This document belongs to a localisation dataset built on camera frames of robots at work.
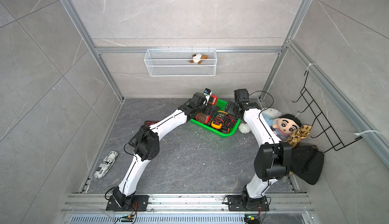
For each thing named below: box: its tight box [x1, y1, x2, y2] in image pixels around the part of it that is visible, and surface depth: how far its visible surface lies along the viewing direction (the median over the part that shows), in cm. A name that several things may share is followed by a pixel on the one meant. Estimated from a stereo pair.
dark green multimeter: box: [143, 120, 161, 127], surface depth 106 cm
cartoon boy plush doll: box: [272, 113, 302, 138], surface depth 82 cm
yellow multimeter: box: [211, 110, 229, 130], surface depth 97 cm
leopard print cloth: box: [287, 124, 313, 149], surface depth 75 cm
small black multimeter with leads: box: [221, 113, 237, 134], surface depth 97 cm
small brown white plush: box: [187, 53, 209, 65], surface depth 89 cm
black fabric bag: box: [290, 144, 325, 185], surface depth 66 cm
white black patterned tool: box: [93, 151, 119, 179], surface depth 85 cm
